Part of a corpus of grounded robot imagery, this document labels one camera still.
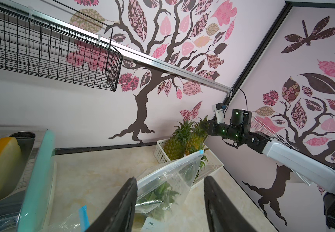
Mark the zip-top bag clear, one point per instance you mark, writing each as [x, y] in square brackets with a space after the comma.
[180, 174]
[76, 222]

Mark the black wire wall basket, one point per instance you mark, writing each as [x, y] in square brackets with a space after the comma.
[34, 44]

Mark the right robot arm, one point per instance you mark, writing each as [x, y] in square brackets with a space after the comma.
[238, 131]

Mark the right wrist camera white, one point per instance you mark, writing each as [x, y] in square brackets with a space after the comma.
[219, 109]

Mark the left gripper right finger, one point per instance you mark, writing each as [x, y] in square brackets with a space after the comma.
[222, 215]

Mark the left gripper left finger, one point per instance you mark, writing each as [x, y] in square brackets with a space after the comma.
[118, 216]

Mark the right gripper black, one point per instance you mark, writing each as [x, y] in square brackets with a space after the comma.
[217, 129]

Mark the silver toaster mint side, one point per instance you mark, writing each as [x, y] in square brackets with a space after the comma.
[27, 208]

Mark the right bread slice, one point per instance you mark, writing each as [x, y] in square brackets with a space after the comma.
[11, 160]

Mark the aluminium frame bar back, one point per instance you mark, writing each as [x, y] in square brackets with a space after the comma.
[128, 52]

